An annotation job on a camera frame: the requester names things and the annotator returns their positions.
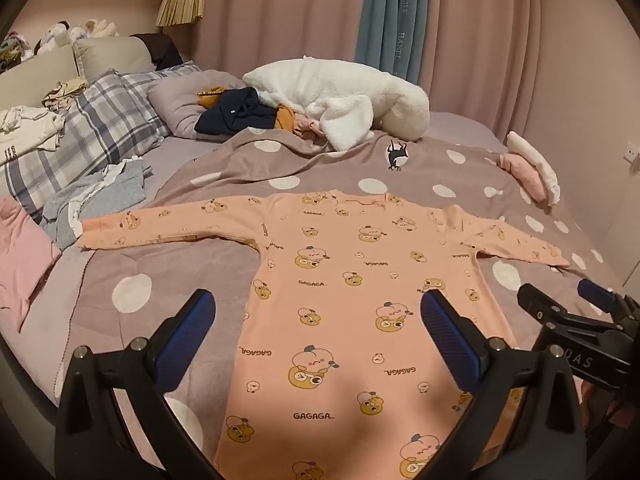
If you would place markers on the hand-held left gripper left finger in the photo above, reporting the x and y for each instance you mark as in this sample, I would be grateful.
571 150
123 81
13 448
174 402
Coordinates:
187 335

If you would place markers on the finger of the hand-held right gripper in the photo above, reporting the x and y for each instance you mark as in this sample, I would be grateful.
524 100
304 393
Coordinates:
597 295
542 307

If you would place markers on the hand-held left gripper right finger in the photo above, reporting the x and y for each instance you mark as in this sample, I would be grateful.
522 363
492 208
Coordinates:
450 340

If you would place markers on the peach printed baby romper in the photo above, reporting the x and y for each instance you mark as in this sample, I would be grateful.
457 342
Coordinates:
340 320

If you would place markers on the white clothes pile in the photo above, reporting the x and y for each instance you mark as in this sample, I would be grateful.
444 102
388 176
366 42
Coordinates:
30 130

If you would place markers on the beige patterned clothes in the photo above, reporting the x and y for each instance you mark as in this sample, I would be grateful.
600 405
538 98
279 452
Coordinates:
65 92

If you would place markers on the mauve polka dot blanket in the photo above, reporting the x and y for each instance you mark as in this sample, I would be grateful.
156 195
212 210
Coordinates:
190 280

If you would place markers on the pink and white garment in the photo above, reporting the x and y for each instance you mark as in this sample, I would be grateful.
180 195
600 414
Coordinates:
527 170

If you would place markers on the blue-grey garment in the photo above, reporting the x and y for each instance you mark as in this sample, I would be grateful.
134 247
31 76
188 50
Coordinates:
112 185

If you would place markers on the lilac bed sheet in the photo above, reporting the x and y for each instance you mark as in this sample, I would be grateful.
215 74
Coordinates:
165 160

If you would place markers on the pink cloth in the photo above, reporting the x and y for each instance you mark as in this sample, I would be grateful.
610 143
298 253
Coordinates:
22 255

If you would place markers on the navy garment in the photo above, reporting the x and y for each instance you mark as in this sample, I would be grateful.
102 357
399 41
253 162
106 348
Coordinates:
235 110

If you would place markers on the grey plaid pillow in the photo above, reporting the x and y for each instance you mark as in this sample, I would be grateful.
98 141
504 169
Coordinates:
105 120

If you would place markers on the mustard garment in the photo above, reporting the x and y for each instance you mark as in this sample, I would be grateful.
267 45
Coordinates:
284 119

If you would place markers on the lilac pillow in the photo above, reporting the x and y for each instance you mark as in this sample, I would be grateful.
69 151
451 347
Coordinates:
175 97

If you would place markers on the mustard cloth with gold trim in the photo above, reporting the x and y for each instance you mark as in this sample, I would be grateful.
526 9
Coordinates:
207 97

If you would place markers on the small pink garment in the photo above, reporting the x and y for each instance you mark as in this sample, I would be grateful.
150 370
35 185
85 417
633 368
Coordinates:
306 127

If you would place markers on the white fluffy blanket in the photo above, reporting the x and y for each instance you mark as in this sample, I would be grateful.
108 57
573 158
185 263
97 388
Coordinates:
340 95

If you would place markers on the dark cloth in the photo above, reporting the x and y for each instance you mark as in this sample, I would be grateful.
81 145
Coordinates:
160 50

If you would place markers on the beige headboard cushion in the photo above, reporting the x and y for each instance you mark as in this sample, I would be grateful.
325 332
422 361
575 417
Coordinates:
40 72
115 55

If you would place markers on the plush toys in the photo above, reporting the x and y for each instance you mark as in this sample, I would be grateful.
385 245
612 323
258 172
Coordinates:
75 35

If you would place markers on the teal curtain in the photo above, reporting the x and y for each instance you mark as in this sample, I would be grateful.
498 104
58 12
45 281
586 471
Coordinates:
395 15

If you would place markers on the pink curtain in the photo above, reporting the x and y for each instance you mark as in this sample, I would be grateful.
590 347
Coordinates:
280 10

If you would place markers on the white wall socket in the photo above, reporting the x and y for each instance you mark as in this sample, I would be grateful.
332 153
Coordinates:
633 154

